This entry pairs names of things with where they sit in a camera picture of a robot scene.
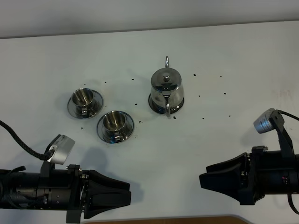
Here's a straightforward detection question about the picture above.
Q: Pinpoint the far steel cup saucer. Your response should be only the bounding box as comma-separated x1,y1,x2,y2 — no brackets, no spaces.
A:
67,89,104,119

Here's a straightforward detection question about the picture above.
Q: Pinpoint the steel teapot saucer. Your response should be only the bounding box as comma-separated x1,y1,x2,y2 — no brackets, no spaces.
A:
148,94,185,115

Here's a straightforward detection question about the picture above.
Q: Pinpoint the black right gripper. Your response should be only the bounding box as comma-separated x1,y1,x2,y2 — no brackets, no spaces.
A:
199,146,290,205

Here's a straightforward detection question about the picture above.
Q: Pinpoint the near steel teacup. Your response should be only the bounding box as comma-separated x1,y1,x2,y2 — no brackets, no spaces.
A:
102,111,127,143

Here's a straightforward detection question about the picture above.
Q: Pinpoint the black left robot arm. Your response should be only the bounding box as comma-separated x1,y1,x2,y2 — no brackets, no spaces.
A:
0,162,131,224

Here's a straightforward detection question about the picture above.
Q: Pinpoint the near steel cup saucer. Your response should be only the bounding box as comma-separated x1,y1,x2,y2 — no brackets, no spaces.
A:
97,111,135,144

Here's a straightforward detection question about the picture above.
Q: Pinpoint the black right camera cable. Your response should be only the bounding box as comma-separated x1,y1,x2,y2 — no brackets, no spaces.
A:
280,110,299,122

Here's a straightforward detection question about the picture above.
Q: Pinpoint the steel teacup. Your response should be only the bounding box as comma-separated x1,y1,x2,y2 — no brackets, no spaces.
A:
102,111,127,143
71,88,95,116

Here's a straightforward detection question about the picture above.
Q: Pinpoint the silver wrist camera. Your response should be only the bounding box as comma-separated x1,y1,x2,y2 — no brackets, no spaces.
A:
47,134,75,165
253,108,285,133

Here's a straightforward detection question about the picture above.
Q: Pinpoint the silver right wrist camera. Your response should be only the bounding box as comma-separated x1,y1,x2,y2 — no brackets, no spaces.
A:
253,108,285,133

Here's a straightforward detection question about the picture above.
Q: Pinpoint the braided black left cable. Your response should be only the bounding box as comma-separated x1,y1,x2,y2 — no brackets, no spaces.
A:
0,120,56,161

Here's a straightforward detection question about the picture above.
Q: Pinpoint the far steel teacup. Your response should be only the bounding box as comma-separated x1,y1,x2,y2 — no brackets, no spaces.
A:
71,88,95,116

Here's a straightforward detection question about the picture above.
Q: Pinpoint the stainless steel teapot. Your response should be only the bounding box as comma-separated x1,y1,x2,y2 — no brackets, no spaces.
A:
150,56,185,118

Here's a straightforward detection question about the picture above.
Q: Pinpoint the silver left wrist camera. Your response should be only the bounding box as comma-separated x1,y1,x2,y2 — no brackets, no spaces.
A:
47,134,75,165

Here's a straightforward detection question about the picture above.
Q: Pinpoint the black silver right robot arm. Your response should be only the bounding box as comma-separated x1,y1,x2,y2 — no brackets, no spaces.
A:
199,146,299,205

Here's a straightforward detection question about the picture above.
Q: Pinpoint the steel cup saucer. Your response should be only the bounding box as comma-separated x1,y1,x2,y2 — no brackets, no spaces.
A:
67,89,104,119
97,111,135,144

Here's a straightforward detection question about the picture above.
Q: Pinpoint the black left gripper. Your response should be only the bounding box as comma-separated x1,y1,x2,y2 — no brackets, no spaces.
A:
37,164,131,223

